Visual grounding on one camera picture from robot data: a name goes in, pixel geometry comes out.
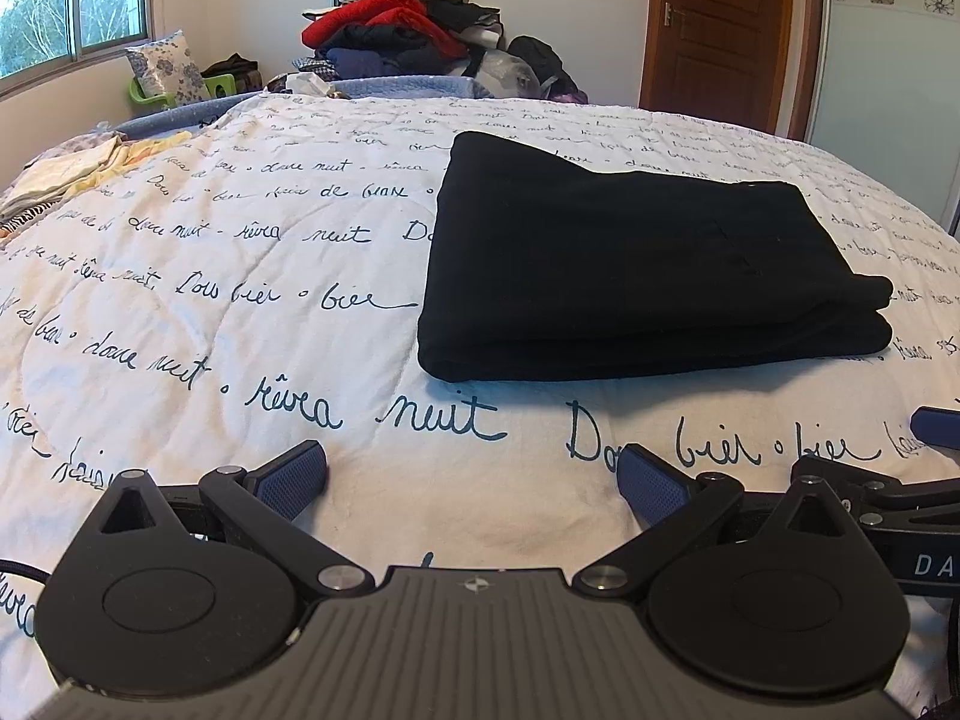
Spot blue textured bedspread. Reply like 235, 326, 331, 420
97, 75, 496, 145

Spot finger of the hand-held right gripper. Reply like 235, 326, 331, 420
791, 454, 960, 541
910, 406, 960, 456

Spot pile of clothes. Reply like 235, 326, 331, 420
300, 0, 505, 82

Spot window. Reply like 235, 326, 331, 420
0, 0, 155, 100

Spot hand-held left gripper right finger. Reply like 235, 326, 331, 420
573, 442, 857, 602

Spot frosted glass wardrobe door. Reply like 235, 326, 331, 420
813, 4, 960, 242

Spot white crumpled paper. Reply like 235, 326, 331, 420
283, 70, 350, 100

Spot dark cloth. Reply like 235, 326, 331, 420
200, 53, 260, 80

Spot striped cloth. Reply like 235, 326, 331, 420
0, 202, 58, 239

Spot floral pillow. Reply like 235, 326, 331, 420
123, 30, 209, 107

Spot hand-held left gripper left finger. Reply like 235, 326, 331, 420
79, 439, 376, 602

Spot black bag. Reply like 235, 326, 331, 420
506, 35, 580, 100

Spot stack of folded pale cloths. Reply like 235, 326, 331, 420
0, 130, 193, 220

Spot white script-printed quilt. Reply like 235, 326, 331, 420
0, 92, 960, 720

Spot black braided cable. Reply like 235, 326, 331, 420
0, 556, 50, 587

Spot black pants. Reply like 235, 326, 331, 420
416, 130, 896, 385

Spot translucent plastic bag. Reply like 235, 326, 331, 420
475, 48, 542, 97

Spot green plastic chair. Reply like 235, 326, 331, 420
127, 64, 263, 107

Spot brown wooden door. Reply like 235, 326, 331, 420
638, 0, 827, 141

